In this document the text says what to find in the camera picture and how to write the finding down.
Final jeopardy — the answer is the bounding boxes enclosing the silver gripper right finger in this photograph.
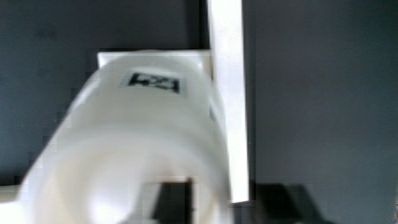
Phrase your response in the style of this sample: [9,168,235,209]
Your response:
[254,183,332,224]

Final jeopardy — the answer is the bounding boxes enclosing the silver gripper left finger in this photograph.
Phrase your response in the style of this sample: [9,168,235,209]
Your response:
[151,179,194,224]

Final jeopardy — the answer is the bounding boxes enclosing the white lamp shade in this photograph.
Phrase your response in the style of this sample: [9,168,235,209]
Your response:
[0,50,233,224]

